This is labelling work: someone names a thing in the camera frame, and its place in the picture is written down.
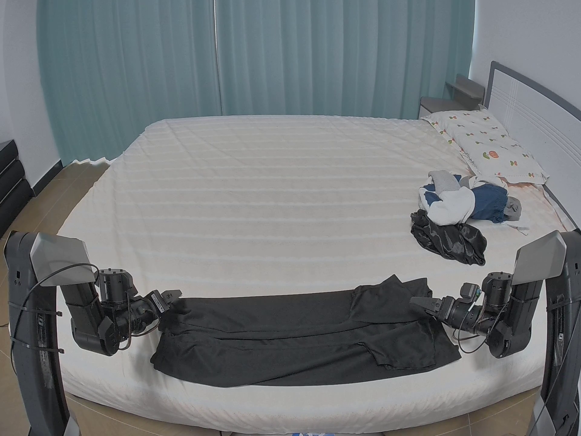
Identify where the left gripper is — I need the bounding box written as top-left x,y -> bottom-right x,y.
136,290 -> 183,328

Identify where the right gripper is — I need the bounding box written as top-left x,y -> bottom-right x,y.
410,296 -> 470,330

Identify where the black T-shirt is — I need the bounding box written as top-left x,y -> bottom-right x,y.
150,275 -> 463,387

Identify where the pile of clothes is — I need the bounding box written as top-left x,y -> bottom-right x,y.
418,169 -> 531,235

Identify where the bed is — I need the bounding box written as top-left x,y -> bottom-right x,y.
57,59 -> 581,430

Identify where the black shiny garment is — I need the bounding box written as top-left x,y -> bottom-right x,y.
410,209 -> 487,267

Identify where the white printed pillow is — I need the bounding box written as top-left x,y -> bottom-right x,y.
420,108 -> 550,184

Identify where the black chest of drawers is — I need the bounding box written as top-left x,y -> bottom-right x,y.
0,139 -> 32,237

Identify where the grey bedside table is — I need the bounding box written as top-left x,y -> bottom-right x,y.
419,73 -> 485,119

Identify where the blue-green curtain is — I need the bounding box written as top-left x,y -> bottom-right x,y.
213,0 -> 475,121
36,0 -> 223,164

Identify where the black cable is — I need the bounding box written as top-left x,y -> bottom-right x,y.
9,263 -> 100,348

